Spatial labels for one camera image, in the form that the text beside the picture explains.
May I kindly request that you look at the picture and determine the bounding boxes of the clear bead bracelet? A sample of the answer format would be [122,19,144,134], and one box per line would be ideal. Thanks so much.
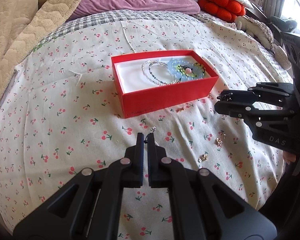
[141,60,178,87]

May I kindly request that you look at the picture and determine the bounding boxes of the light blue bead bracelet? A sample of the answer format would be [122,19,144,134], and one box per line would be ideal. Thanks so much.
[166,58,207,82]

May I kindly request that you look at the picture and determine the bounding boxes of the beige quilted blanket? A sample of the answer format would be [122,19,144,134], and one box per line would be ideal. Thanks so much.
[0,0,108,117]

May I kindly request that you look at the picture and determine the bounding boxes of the black hair clip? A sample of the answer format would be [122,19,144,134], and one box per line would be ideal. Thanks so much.
[217,91,232,102]

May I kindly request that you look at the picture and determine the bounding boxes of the person's right hand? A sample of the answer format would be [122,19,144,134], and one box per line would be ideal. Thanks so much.
[283,152,297,163]

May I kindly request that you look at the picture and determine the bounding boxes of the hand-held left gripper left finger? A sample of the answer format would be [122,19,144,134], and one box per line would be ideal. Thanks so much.
[14,132,144,240]

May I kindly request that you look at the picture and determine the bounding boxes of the green bead bracelet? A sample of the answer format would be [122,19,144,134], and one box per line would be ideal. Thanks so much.
[176,63,203,77]

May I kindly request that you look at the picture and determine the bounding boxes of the white fluffy cushion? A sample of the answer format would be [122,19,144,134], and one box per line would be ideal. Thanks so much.
[234,15,275,49]

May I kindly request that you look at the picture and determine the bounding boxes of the red cardboard box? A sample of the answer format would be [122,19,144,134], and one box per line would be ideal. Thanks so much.
[111,50,219,119]

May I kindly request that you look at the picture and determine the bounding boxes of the orange bobble cushion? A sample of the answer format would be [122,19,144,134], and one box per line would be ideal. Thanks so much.
[197,0,247,23]

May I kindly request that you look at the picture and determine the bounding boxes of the small white bead ring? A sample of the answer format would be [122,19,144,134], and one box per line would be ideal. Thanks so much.
[145,126,163,147]

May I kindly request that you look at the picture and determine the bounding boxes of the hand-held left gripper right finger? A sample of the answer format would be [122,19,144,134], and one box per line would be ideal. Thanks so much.
[148,132,277,240]

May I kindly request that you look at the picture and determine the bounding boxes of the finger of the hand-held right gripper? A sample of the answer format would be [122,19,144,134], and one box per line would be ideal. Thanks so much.
[214,100,297,135]
[219,82,296,104]

